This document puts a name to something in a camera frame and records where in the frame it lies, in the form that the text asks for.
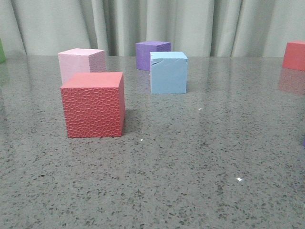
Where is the far purple foam cube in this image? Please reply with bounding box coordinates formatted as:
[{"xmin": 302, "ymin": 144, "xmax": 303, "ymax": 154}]
[{"xmin": 135, "ymin": 41, "xmax": 171, "ymax": 71}]

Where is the far red foam cube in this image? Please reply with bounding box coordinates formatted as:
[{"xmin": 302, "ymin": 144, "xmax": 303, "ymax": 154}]
[{"xmin": 282, "ymin": 40, "xmax": 305, "ymax": 71}]

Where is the cracked light blue foam cube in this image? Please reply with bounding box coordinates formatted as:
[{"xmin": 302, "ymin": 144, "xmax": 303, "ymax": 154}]
[{"xmin": 150, "ymin": 52, "xmax": 188, "ymax": 94}]

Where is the near textured red foam cube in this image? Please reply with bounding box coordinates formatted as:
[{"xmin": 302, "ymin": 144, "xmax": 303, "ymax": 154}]
[{"xmin": 61, "ymin": 72, "xmax": 125, "ymax": 138}]

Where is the green foam cube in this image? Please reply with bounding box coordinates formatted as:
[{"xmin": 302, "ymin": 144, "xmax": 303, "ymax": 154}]
[{"xmin": 0, "ymin": 39, "xmax": 6, "ymax": 63}]

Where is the grey-green curtain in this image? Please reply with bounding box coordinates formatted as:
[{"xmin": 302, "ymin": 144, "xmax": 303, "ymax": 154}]
[{"xmin": 0, "ymin": 0, "xmax": 305, "ymax": 57}]

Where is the pink foam cube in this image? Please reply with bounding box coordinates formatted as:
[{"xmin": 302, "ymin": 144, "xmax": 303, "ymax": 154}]
[{"xmin": 58, "ymin": 48, "xmax": 106, "ymax": 84}]

